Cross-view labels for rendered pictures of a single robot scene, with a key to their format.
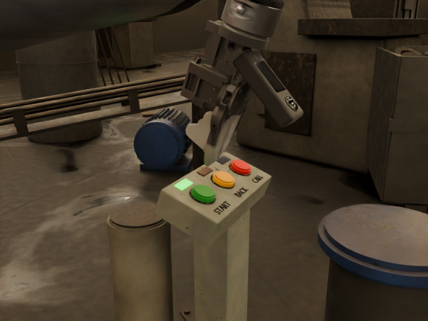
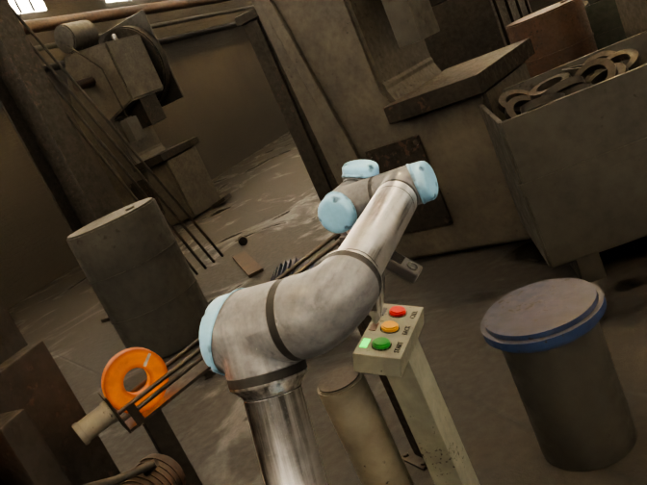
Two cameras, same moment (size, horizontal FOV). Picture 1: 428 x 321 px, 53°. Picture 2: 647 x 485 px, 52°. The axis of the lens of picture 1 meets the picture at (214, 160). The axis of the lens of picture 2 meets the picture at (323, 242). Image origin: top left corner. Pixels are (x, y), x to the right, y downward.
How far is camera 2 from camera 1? 0.80 m
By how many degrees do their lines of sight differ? 4
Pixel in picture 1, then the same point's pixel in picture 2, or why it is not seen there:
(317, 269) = not seen: hidden behind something
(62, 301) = not seen: outside the picture
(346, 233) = (503, 323)
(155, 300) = (379, 437)
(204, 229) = (393, 367)
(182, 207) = (372, 358)
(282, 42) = (376, 137)
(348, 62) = (456, 131)
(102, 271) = not seen: hidden behind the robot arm
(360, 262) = (518, 343)
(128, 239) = (341, 398)
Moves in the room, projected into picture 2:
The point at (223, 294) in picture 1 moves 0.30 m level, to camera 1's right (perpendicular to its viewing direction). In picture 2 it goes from (427, 408) to (545, 356)
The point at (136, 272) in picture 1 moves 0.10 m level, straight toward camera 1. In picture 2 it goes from (357, 421) to (372, 439)
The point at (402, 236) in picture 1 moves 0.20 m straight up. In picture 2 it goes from (546, 307) to (521, 238)
